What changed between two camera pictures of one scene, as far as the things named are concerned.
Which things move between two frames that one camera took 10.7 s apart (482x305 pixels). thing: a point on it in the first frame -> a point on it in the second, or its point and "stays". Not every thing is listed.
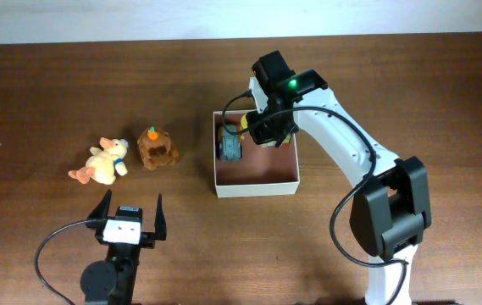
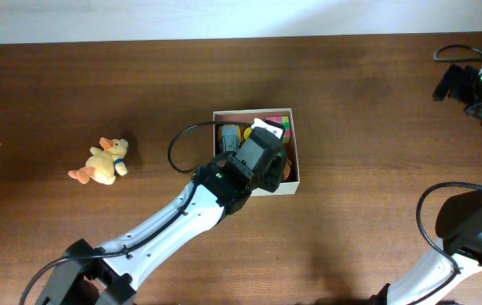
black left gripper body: x=124 y=252 -> x=272 y=173
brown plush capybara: x=157 y=148 -> x=286 y=169
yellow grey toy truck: x=229 y=146 stays
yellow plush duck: x=103 y=163 stays
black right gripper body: x=269 y=128 -> x=470 y=87
